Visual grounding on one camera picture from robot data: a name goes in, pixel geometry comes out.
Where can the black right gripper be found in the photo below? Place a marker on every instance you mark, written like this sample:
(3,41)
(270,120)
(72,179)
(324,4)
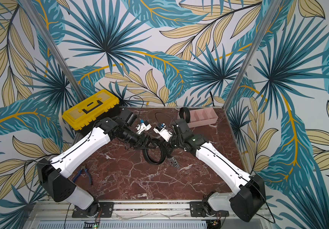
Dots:
(170,141)

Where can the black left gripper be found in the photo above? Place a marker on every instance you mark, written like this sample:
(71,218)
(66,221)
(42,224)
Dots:
(141,143)

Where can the long black leather belt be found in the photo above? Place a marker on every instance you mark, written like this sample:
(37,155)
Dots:
(157,151)

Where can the black belt with buckle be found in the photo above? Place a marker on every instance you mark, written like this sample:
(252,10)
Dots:
(184,113)

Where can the pink plastic divided organizer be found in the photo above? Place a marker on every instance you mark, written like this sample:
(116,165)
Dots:
(202,117)

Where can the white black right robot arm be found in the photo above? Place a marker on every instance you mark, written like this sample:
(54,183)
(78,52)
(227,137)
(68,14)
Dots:
(248,192)

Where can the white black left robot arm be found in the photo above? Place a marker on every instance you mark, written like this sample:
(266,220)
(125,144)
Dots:
(54,174)

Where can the yellow black toolbox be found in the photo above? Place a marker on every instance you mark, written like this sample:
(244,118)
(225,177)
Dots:
(83,115)

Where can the blue handled pliers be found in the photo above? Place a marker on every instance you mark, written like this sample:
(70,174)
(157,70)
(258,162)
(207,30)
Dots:
(83,172)

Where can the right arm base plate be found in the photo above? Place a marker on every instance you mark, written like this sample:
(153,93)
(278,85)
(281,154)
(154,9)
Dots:
(202,209)

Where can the left corner aluminium post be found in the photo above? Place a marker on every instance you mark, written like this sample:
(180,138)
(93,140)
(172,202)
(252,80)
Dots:
(48,39)

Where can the corner aluminium post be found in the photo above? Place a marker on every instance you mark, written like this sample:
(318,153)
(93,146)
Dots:
(252,50)
(48,39)

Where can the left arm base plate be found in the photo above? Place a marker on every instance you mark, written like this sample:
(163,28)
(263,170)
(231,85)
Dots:
(96,210)

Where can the aluminium front rail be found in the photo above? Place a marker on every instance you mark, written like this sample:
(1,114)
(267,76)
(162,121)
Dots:
(140,214)

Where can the right corner aluminium post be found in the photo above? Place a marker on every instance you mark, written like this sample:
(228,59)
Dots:
(252,50)

